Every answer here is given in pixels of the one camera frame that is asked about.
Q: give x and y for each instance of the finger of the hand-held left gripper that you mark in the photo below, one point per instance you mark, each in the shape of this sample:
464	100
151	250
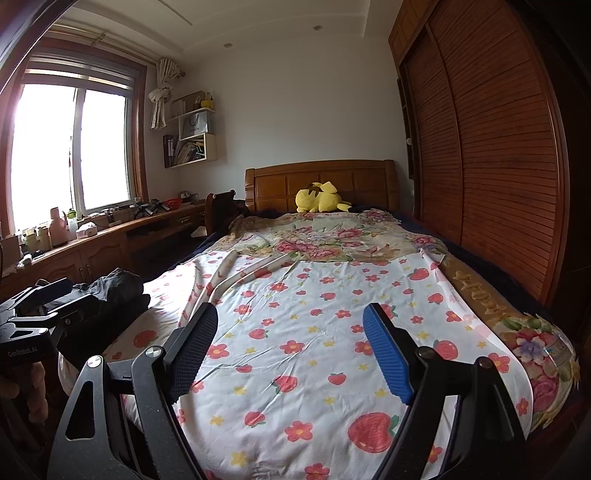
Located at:
37	295
76	314

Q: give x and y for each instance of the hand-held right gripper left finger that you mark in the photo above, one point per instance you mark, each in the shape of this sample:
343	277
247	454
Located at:
191	355

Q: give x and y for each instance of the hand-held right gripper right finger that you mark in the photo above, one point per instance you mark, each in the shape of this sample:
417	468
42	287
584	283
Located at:
388	355

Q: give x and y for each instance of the person's left hand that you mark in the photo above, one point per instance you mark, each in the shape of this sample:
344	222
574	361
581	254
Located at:
37	387

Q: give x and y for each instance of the black folded garment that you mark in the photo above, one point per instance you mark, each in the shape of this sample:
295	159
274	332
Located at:
106	327

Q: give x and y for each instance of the long wooden desk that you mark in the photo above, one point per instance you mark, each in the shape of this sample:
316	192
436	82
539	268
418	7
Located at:
106	254

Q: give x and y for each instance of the pink thermos bottle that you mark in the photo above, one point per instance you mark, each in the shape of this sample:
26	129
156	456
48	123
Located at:
59	228

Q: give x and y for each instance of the white tissue box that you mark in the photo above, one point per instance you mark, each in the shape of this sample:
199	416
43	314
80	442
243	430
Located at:
86	230

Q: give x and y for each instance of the strawberry print bed sheet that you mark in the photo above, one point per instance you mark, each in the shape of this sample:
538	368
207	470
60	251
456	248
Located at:
323	300

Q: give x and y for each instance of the black desk gadgets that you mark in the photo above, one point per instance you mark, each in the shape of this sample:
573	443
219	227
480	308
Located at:
147	207

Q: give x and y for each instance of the floral quilt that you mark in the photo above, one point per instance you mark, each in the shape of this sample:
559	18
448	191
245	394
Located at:
323	235

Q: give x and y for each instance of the red basket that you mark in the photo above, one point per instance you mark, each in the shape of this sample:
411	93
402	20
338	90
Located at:
173	204

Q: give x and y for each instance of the wooden chair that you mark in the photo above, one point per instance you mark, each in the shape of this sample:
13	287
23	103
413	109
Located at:
219	207

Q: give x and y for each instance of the wooden framed window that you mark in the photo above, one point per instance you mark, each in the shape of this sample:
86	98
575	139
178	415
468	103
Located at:
74	147

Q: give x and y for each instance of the metal pot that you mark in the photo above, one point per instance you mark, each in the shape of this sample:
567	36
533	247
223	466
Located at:
185	196

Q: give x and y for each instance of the yellow plush toy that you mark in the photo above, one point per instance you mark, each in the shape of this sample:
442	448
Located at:
323	198

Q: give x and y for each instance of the black binders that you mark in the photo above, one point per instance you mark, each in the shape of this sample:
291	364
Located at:
168	151

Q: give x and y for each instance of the wooden bed headboard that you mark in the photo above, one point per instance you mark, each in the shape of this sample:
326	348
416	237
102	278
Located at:
272	184

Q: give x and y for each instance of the white paper bag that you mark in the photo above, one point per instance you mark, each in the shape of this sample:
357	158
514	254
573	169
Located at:
194	125

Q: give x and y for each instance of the tied beige curtain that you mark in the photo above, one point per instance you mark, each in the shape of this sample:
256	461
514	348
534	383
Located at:
160	94

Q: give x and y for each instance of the wooden louvred wardrobe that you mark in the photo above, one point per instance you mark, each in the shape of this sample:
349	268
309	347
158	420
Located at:
498	147

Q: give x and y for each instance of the cardboard box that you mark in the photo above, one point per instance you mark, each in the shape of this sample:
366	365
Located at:
187	104

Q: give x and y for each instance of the white wall shelf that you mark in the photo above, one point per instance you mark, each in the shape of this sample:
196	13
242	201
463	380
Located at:
210	146

